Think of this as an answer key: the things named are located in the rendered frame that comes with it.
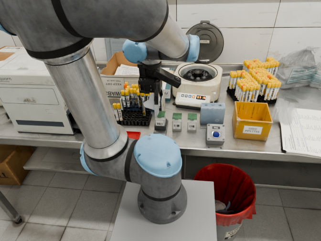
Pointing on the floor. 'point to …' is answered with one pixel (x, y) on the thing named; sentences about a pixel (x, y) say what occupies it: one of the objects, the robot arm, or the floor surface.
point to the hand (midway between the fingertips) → (160, 106)
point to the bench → (189, 144)
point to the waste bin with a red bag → (244, 192)
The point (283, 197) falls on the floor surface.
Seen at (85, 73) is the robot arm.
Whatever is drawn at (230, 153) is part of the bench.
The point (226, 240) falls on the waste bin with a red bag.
